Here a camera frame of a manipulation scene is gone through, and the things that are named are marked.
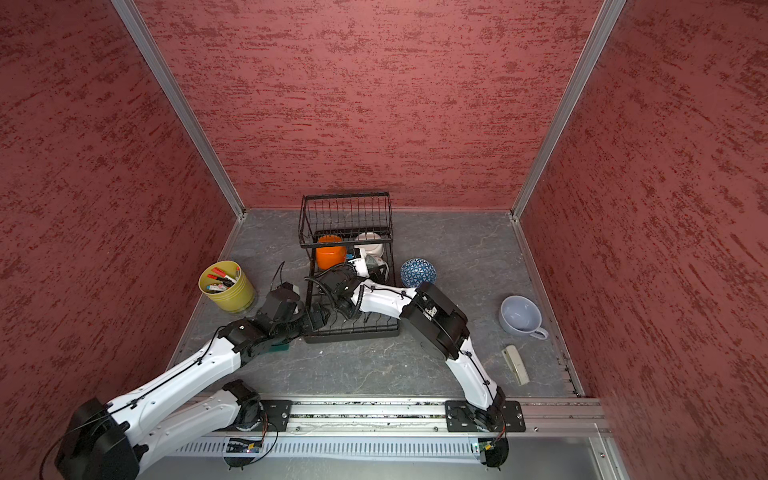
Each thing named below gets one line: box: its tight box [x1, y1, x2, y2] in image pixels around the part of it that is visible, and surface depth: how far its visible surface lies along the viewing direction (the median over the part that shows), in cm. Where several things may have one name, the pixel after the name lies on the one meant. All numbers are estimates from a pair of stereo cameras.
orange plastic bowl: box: [315, 235, 347, 270], surface depth 99 cm
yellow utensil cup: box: [198, 260, 256, 314], surface depth 88 cm
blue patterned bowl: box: [400, 258, 437, 288], surface depth 97 cm
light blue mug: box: [499, 295, 549, 340], surface depth 89 cm
